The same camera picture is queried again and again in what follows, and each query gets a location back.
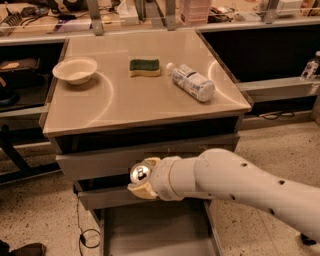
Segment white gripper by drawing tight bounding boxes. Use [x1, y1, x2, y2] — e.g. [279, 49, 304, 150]
[126, 155, 214, 202]

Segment silver 7up soda can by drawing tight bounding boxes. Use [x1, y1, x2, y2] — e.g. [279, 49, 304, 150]
[130, 163, 151, 184]

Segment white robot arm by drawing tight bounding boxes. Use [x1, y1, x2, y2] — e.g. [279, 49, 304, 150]
[128, 148, 320, 242]

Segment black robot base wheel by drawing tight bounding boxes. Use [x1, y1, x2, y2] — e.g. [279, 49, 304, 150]
[300, 233, 317, 246]

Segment grey top drawer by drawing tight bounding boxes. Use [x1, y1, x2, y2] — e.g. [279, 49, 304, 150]
[56, 133, 240, 181]

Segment grey open bottom drawer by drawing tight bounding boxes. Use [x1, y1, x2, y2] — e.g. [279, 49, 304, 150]
[100, 199, 223, 256]

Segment grey middle drawer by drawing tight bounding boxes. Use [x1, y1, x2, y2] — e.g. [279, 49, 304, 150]
[77, 172, 225, 211]

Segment grey drawer cabinet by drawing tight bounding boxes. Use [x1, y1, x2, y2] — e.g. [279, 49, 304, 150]
[38, 28, 254, 256]

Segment clear plastic water bottle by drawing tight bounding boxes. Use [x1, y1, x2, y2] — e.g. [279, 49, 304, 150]
[166, 63, 215, 103]

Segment green and yellow sponge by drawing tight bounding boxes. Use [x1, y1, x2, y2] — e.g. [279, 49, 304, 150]
[129, 59, 161, 77]

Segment white paper bowl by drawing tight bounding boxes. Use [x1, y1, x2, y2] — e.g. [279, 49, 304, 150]
[52, 57, 98, 85]

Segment dark shoe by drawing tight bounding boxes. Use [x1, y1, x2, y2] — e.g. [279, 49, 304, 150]
[0, 240, 46, 256]

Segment white tissue box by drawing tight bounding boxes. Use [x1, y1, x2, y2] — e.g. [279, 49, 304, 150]
[117, 0, 139, 26]

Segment pink stacked trays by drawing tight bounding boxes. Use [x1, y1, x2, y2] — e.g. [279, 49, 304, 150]
[178, 0, 211, 25]

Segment small bottle on shelf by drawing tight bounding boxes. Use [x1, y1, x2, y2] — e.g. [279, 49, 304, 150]
[301, 51, 320, 79]

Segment black floor cable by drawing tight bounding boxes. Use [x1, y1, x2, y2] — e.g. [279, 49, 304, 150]
[75, 196, 101, 256]

